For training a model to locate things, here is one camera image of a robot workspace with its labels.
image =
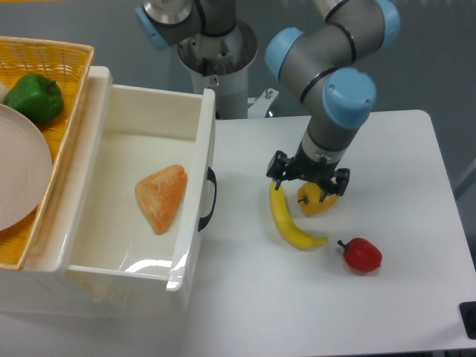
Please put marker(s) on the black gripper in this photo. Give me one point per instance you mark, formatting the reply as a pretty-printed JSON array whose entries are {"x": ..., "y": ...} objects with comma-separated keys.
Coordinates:
[{"x": 332, "y": 182}]

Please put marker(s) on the white top drawer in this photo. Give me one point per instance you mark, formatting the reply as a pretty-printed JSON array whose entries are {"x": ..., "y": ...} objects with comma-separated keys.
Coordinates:
[{"x": 146, "y": 130}]

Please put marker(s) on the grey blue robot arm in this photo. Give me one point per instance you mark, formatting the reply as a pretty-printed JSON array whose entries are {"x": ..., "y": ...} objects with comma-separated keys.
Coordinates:
[{"x": 317, "y": 69}]

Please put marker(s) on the white drawer cabinet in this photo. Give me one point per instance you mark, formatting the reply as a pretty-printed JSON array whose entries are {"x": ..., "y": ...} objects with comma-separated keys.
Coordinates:
[{"x": 46, "y": 285}]

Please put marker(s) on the yellow bell pepper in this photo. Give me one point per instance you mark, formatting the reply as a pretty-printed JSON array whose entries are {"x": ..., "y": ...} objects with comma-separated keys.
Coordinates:
[{"x": 308, "y": 198}]

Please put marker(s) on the yellow banana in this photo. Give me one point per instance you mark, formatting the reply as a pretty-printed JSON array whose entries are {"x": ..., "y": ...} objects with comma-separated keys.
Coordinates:
[{"x": 286, "y": 225}]

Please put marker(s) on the red bell pepper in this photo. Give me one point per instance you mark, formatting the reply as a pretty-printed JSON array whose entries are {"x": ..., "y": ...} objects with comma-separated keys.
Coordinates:
[{"x": 361, "y": 255}]

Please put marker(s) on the orange triangular bread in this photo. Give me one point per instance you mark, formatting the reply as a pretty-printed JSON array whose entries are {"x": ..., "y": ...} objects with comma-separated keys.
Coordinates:
[{"x": 159, "y": 194}]

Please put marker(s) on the black device at edge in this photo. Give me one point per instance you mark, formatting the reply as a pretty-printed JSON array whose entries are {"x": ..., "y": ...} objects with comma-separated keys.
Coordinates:
[{"x": 468, "y": 315}]

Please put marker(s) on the yellow woven basket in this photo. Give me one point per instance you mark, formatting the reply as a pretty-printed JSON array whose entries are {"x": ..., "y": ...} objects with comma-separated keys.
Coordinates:
[{"x": 68, "y": 64}]

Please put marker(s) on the green bell pepper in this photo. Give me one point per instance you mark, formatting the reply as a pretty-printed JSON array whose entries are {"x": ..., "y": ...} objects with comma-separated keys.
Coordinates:
[{"x": 36, "y": 97}]

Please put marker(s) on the beige round plate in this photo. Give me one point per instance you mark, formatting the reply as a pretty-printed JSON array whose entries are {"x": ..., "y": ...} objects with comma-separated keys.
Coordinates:
[{"x": 26, "y": 166}]

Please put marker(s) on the white object in basket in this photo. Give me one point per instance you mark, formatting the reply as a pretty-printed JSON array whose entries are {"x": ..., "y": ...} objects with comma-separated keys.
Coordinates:
[{"x": 3, "y": 91}]

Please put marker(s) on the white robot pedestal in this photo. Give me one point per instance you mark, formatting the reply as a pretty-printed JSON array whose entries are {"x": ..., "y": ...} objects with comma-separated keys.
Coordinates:
[{"x": 221, "y": 64}]

